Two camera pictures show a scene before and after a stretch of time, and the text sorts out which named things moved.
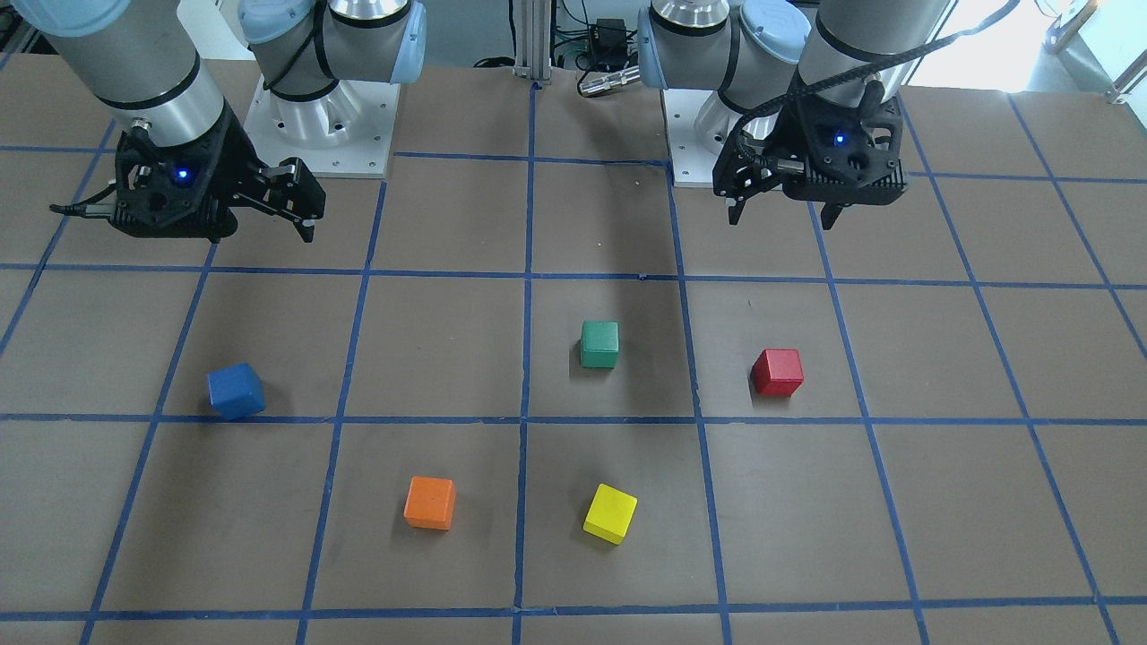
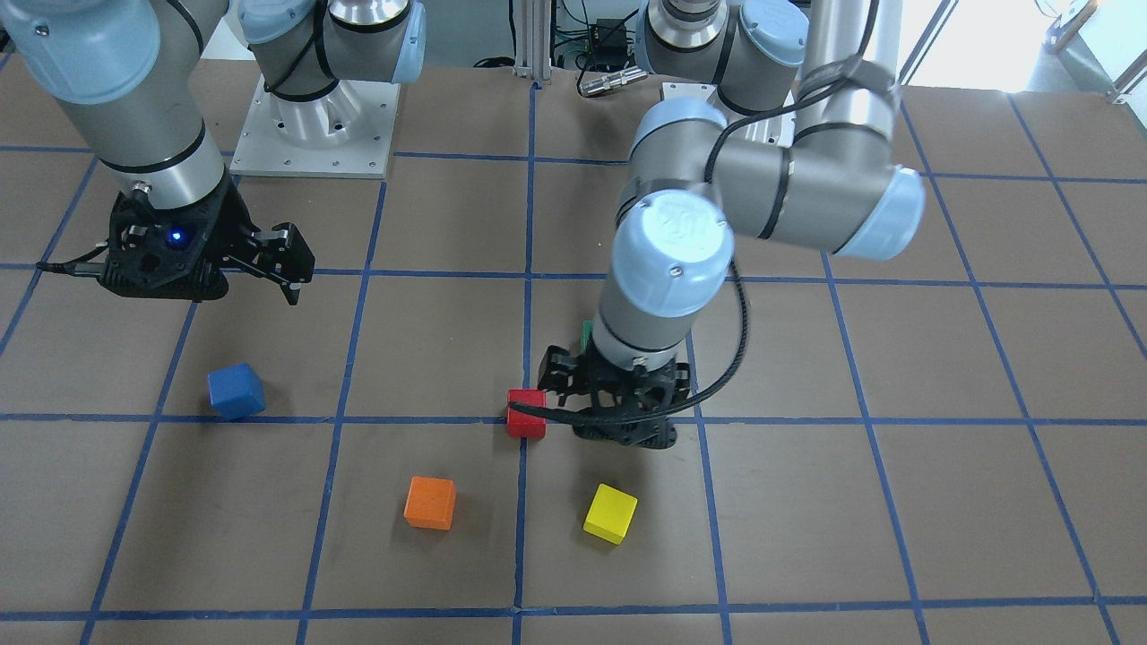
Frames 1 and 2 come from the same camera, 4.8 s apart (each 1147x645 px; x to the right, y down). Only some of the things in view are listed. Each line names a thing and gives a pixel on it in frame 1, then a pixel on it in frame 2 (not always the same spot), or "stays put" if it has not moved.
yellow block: (611, 514) stays put
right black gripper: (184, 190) -> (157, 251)
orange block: (430, 503) stays put
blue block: (237, 391) stays put
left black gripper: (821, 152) -> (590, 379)
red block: (777, 372) -> (524, 425)
